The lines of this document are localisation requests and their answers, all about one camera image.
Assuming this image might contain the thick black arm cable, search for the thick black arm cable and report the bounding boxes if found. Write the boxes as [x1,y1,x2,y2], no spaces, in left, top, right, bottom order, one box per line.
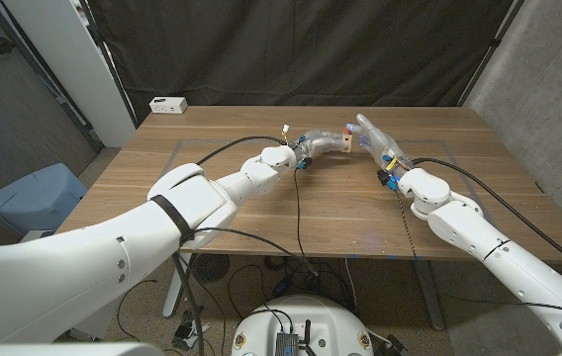
[411,157,562,281]
[195,135,290,167]

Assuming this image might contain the blue plastic bin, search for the blue plastic bin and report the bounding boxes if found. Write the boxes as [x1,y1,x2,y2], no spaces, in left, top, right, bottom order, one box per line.
[0,162,88,237]

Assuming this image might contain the black and white floor gadget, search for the black and white floor gadget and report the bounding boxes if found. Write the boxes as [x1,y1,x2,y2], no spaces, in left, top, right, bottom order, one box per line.
[172,304,212,352]

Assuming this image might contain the black backdrop stand pole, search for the black backdrop stand pole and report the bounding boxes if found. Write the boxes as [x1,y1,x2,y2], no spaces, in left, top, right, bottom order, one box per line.
[456,0,527,108]
[76,0,140,130]

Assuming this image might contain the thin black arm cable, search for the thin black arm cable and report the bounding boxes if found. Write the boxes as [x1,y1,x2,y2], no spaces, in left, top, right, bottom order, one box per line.
[395,190,562,325]
[191,167,320,277]

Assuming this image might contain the white table leg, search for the white table leg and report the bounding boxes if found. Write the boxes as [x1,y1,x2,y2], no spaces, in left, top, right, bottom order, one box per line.
[161,254,191,318]

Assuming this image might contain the grey table leg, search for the grey table leg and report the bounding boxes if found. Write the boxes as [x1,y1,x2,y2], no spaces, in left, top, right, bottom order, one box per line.
[412,260,446,331]

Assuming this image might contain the black floor cable bundle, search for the black floor cable bundle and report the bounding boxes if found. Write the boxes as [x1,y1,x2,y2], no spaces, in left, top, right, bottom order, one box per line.
[226,254,359,322]

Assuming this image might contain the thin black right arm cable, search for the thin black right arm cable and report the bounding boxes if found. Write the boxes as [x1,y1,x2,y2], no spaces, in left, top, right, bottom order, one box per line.
[395,190,562,325]

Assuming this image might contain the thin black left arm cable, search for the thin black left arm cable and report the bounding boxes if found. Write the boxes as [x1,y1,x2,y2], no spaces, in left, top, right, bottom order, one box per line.
[191,167,320,277]

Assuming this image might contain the grey tape outline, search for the grey tape outline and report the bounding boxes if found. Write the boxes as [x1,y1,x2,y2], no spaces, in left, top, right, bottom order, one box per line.
[164,138,515,261]

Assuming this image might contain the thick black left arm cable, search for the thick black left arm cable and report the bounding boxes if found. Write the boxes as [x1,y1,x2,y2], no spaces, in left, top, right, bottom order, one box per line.
[195,135,290,167]

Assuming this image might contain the grey electronics box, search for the grey electronics box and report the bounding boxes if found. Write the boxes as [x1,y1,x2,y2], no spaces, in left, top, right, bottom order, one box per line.
[274,331,301,356]

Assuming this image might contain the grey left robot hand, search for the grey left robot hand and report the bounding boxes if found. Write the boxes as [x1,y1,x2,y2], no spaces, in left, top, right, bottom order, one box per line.
[290,130,346,164]

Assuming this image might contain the white column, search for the white column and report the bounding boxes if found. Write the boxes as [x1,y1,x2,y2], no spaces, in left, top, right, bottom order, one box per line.
[1,0,137,148]

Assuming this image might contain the black floor device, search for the black floor device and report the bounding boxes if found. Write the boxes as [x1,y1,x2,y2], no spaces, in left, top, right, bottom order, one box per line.
[384,334,409,356]

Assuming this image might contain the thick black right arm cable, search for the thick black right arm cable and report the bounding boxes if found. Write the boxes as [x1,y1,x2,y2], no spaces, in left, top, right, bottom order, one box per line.
[411,157,562,281]

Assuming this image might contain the white power strip box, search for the white power strip box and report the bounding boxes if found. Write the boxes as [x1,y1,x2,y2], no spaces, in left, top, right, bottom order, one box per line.
[148,96,189,115]

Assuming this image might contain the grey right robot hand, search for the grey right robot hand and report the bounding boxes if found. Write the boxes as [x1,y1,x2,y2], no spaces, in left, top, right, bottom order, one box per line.
[347,113,415,182]

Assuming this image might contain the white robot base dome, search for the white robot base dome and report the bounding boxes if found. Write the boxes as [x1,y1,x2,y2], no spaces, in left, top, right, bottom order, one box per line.
[231,295,375,356]

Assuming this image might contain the dark grey door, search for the dark grey door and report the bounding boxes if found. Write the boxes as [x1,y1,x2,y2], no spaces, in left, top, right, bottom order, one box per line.
[0,0,104,209]

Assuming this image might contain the round black floor fan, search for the round black floor fan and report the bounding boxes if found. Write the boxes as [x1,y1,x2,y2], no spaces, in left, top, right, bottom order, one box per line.
[194,253,232,285]

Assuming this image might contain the black backdrop curtain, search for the black backdrop curtain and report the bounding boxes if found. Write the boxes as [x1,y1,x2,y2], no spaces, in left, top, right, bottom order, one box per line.
[85,0,515,123]

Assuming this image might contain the white robot torso edge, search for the white robot torso edge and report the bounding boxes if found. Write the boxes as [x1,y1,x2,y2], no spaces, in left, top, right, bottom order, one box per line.
[0,342,166,356]

